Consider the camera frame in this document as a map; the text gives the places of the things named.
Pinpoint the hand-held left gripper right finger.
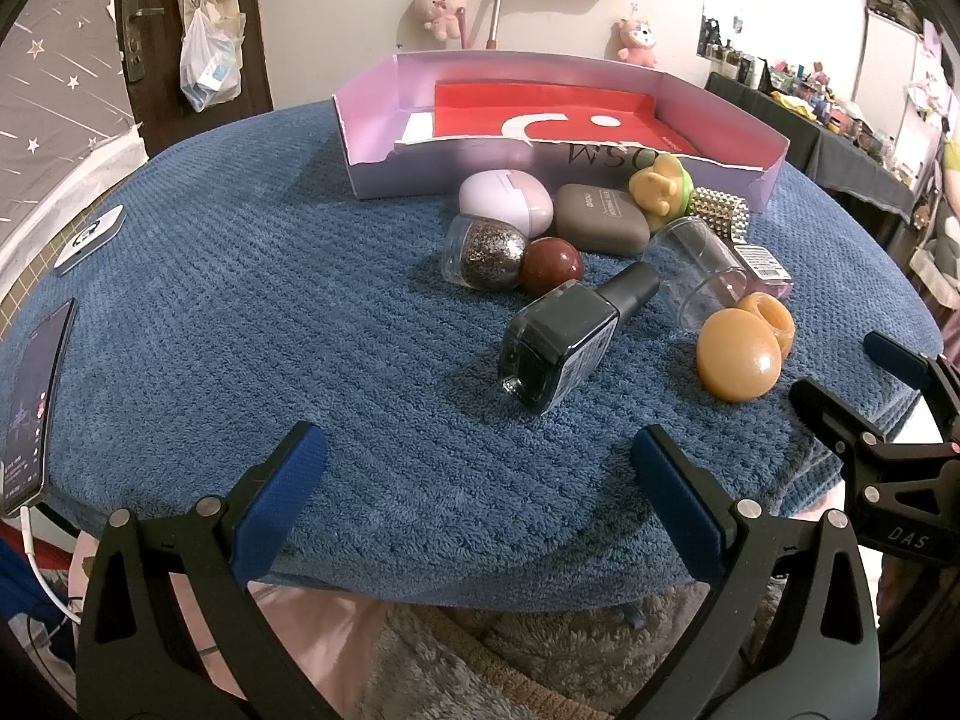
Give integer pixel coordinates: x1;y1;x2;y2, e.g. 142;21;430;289
622;424;882;720

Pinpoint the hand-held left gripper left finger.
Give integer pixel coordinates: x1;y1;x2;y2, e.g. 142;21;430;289
75;420;338;720

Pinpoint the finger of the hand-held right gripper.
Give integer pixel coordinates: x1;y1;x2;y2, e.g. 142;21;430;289
862;330;960;445
789;377;960;515

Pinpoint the orange round jar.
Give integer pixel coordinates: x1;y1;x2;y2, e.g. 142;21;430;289
735;292;796;357

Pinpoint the clear plastic cup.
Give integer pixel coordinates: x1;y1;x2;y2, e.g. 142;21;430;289
641;216;751;331

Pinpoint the dark nail polish bottle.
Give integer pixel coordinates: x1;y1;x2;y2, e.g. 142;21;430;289
497;262;662;415

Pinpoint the gold studded cuff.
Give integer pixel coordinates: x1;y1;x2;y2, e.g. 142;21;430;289
686;186;752;245

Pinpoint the dark red ball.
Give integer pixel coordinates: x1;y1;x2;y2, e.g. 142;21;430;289
521;237;586;298

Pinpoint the green hooded bear figurine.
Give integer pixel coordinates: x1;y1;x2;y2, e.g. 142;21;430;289
628;160;695;233

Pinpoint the taupe eyeshadow case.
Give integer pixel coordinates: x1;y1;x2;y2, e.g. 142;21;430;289
553;184;652;256

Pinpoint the clear glitter jar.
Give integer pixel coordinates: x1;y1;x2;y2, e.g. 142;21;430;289
441;214;530;290

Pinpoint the lilac egg-shaped case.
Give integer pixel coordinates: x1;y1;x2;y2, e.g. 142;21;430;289
459;169;556;235

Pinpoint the lilac cardboard box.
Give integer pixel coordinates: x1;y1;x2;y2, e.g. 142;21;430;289
332;51;790;215

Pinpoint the pink cloth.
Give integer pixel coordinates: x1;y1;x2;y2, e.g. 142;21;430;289
67;532;391;720

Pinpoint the blue textured towel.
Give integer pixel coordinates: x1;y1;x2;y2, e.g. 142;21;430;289
0;101;944;608

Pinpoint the dark cloth covered table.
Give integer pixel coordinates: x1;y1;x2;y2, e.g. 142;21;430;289
705;71;938;226

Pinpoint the black smartphone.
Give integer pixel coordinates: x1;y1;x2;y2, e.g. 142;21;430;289
0;298;78;517

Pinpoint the white cabinet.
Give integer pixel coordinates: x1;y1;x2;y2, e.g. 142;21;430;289
855;7;946;188

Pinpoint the white card black logo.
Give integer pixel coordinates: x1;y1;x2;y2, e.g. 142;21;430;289
56;205;125;276

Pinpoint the dark patterned bag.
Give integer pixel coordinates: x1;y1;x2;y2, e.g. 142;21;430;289
866;0;927;35

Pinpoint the bright pink plush toy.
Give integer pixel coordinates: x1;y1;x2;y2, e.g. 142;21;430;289
616;15;661;70

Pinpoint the brown wooden door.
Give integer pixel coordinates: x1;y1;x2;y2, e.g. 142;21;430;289
112;0;275;158

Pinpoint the red paper liner white print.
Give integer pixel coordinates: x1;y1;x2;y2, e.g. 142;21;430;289
433;82;702;147

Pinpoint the hanging clear plastic bag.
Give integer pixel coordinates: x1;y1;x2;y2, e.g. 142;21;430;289
178;11;245;113

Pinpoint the grey starry curtain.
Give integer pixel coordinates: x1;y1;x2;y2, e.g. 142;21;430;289
0;0;143;256

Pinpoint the pale pink plush toy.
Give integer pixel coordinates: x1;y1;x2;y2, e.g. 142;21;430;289
412;0;470;42

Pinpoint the silver pole orange grip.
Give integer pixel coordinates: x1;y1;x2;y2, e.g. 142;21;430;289
486;0;515;50

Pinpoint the white charging cable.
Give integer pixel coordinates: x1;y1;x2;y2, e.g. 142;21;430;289
19;506;83;625

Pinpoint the wall photo cluster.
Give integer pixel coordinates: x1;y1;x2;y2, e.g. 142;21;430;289
697;11;751;65

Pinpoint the brass door handle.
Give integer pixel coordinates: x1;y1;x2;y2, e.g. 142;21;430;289
122;0;166;83

